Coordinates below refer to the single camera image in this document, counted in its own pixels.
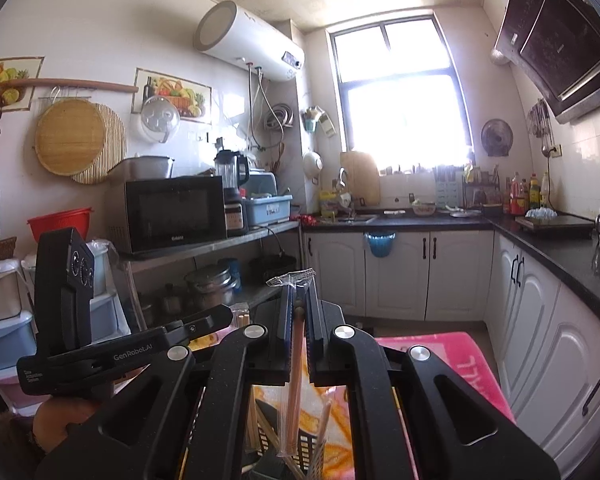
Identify black range hood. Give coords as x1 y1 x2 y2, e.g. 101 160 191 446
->
491 0 600 125

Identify black microwave oven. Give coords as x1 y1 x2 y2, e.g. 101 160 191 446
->
105 176 228 256

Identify round bamboo tray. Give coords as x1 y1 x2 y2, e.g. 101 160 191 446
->
35 99 106 177

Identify white plastic food cover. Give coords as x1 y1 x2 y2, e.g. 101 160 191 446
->
141 95 182 143

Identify black kitchen countertop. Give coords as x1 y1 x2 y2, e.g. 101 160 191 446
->
300 210 600 333

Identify bunch of chopsticks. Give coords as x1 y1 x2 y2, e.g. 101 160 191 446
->
229 302 333 480

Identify sink faucet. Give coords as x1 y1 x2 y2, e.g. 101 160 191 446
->
336 167 353 211

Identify green plastic utensil basket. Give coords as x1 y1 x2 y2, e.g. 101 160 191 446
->
192 385 331 480

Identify black induction cooker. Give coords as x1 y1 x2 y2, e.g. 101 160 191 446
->
515 212 596 238

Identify metal shelf table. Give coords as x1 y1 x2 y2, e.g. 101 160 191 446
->
115 220 303 331

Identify black blender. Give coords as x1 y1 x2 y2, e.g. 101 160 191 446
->
214 149 251 236

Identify kitchen window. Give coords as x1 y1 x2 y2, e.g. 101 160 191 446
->
328 15 473 171

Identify group of condiment bottles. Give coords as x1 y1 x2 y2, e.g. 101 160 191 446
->
502 171 551 216

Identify steel pot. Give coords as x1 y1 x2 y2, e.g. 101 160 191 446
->
109 156 176 182

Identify plastic-wrapped chopstick pair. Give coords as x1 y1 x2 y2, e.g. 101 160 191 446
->
266 268 317 458

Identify white hanging colander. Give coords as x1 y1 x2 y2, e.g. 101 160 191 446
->
302 151 325 178

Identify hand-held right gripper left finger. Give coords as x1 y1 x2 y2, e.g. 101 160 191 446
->
35 285 301 480

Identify small wall fan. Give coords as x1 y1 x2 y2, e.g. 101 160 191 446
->
481 118 513 156

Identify hanging utensil holder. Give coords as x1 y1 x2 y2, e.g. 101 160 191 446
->
300 105 337 137

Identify white kitchen base cabinets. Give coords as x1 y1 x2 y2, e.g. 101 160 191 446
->
302 230 600 480

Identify red plastic basin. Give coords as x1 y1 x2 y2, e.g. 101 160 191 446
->
27 207 95 243

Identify grey storage box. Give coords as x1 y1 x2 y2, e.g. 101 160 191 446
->
242 172 277 198

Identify stacked steel pots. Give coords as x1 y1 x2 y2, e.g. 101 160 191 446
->
182 265 241 311

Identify fruit wall poster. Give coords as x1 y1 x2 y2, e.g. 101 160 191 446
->
0 56 45 112
132 67 212 125

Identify blue hanging bin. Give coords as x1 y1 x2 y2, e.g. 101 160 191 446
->
364 230 397 259

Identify white water heater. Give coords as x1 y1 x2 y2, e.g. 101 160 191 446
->
194 1 306 83

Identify pale plastic drawer tower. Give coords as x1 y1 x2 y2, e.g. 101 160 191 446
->
0 258 51 417

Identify black spice rack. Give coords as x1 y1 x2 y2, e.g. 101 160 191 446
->
462 167 503 209

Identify wooden cutting board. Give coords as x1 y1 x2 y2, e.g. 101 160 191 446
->
340 151 381 206

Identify pink printed blanket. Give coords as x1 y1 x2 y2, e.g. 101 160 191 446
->
187 330 516 480

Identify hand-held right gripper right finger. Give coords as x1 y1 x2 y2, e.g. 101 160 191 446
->
305 286 562 480

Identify wooden rolling pin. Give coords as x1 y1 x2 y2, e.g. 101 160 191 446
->
0 77 139 95

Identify small hanging utensils bunch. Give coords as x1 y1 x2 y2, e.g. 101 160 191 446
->
526 99 553 158

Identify round bamboo mat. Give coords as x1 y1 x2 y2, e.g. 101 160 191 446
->
72 103 128 185

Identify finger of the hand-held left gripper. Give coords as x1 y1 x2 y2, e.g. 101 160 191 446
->
165 304 234 342

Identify blue plastic drawer tower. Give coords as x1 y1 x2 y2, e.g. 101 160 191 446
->
21 240 132 346

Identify blue plastic tub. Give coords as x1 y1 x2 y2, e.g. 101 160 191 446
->
242 194 294 227

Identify person's left hand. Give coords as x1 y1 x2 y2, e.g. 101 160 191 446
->
32 399 102 453

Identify coiled metal hose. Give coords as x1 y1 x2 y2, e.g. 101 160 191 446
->
264 102 296 132

